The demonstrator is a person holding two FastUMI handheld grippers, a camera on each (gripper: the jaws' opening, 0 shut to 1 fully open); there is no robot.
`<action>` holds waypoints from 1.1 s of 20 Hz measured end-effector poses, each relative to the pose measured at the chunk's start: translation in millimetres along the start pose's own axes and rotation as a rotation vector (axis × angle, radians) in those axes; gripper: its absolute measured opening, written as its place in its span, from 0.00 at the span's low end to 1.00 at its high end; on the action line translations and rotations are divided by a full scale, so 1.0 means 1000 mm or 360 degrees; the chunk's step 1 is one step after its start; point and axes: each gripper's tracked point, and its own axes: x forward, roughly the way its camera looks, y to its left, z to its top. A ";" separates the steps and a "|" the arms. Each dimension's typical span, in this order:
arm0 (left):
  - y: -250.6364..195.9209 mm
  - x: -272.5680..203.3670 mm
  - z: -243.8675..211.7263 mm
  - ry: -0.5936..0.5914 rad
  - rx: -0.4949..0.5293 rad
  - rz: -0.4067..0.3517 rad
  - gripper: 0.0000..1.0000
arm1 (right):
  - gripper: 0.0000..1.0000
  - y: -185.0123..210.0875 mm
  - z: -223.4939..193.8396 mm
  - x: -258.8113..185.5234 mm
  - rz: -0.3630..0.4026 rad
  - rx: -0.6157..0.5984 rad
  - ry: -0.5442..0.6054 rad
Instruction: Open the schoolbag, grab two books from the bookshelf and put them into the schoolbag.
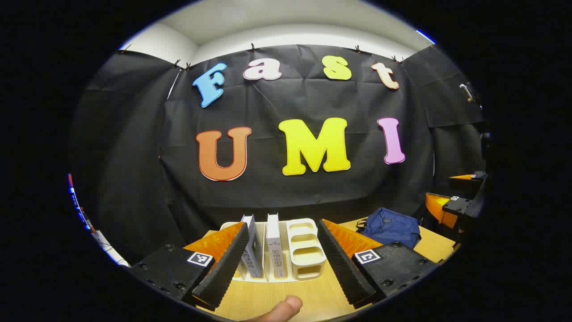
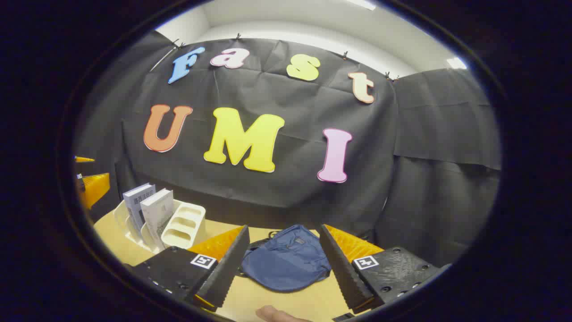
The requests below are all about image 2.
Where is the white cover book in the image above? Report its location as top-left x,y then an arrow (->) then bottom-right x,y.
140,188 -> 174,251

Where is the blue-grey cover book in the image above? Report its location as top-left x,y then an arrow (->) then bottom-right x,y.
123,183 -> 156,234

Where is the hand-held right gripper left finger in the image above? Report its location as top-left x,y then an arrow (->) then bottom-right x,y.
131,225 -> 251,313

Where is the white plastic bookshelf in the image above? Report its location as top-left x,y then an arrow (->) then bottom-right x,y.
114,199 -> 207,252

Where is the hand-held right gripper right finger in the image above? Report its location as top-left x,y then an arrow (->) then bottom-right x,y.
319,223 -> 452,314

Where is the blue schoolbag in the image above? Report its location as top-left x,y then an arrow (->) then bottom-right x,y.
240,225 -> 332,293

